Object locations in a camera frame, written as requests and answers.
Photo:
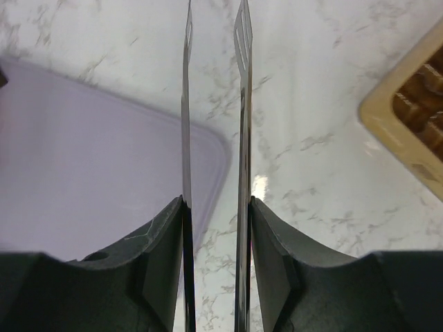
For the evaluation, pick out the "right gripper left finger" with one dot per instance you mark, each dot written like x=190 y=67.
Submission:
x=131 y=285

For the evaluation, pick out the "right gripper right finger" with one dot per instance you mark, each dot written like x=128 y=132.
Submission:
x=305 y=286

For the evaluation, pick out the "metal tongs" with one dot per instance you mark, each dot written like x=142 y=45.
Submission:
x=243 y=42

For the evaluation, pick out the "gold chocolate box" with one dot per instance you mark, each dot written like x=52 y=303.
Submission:
x=404 y=111

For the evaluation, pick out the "lavender plastic tray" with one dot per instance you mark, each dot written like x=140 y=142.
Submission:
x=80 y=168

